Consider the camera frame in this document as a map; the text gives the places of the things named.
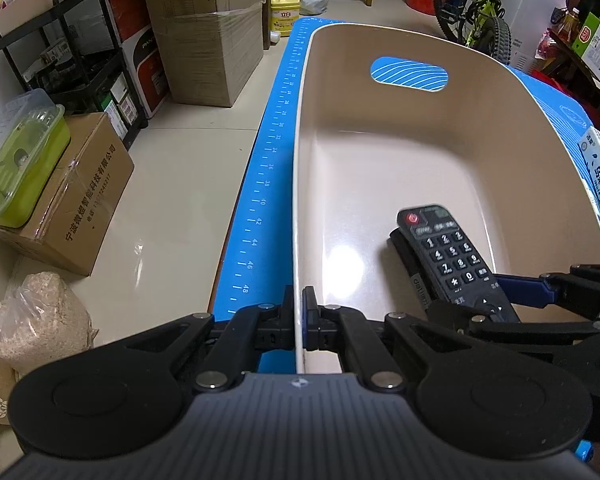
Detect printed brown cardboard box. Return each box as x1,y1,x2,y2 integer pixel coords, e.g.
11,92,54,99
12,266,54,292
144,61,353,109
0,112,135,277

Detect black marker pen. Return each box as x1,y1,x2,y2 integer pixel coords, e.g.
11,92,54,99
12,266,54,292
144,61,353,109
389,229,446,313

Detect green container with clear lid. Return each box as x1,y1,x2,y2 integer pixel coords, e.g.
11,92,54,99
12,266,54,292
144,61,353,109
0,88,72,228

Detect red carton box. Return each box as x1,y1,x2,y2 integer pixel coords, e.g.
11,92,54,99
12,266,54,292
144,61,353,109
106,0,153,43

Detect taped brown cardboard box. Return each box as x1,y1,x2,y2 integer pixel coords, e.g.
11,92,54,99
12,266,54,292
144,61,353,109
150,2,265,107

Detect black shelf cart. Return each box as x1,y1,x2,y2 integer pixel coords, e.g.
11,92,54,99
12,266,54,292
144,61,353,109
0,0,148,151

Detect dark wooden side table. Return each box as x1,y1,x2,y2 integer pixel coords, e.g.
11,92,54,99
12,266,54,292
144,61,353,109
547,30,600,121

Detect green white carton box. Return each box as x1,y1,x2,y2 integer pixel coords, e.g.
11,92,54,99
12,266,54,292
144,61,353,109
572,11,600,86

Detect blue ruled mat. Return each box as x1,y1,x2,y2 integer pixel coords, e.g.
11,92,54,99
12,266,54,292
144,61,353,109
207,16,600,466

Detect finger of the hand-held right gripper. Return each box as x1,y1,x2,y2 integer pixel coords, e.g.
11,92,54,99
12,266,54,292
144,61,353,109
427,305,600,361
495,262,600,318

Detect beige plastic basin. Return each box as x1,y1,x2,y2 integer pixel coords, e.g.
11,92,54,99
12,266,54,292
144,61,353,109
291,22,600,376

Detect black remote control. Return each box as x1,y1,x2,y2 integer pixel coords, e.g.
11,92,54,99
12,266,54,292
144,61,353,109
396,205,522,325

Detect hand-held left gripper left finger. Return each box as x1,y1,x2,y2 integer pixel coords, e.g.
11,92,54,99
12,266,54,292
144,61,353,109
122,286,297,392

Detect clear bag of grain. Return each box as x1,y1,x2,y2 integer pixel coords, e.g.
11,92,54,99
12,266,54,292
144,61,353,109
0,271,98,378

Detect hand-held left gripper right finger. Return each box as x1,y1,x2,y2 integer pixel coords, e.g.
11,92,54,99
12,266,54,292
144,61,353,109
301,286,473,391

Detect yellow detergent bottle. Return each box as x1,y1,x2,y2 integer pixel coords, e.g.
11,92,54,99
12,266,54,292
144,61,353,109
270,0,301,36

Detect white appliance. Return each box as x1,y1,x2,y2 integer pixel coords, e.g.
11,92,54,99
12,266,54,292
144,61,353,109
500,0,581,73

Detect red white appliance box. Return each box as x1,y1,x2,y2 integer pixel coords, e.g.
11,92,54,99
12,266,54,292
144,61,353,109
121,35,170,120

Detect green black bicycle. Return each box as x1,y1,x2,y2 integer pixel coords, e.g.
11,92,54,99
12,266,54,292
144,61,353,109
433,0,526,66

